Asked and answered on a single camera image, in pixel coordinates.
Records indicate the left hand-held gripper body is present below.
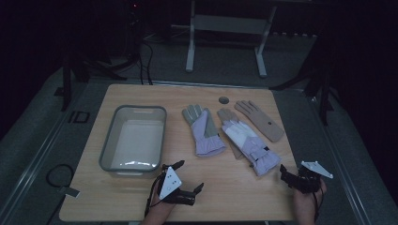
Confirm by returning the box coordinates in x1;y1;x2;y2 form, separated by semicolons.
156;166;197;206

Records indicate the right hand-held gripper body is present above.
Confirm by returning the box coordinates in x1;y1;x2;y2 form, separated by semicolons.
292;160;334;195

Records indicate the lavender ski glove grey palm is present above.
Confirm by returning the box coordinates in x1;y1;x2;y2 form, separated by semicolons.
181;103;227;158

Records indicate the lavender and white ski glove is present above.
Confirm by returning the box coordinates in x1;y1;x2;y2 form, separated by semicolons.
221;119;282;177

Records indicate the clear grey-rimmed plastic bin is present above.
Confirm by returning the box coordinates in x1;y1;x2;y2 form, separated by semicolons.
99;104;168;173

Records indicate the beige knit glove with dot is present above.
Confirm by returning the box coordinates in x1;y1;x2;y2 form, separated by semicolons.
234;99;285;143

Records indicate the person's right hand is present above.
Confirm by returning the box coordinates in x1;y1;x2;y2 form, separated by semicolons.
293;179;329;225

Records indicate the person's left hand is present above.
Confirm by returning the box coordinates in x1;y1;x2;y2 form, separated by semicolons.
141;196;178;225

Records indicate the black tripod stand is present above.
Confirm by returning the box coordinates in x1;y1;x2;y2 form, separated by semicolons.
54;51;142;113
270;59;335;127

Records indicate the grey flat tag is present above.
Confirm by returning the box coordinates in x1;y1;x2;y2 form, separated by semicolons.
57;186;82;199

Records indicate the white metal stand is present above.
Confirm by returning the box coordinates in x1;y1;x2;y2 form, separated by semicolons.
185;0;278;79

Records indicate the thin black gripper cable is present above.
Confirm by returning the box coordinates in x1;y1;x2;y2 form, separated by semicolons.
144;172;164;218
312;184;325;221

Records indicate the black hanging cable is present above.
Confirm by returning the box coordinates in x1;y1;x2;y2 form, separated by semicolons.
137;39;155;86

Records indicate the black cable loop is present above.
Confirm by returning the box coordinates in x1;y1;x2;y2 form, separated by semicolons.
46;163;76;188

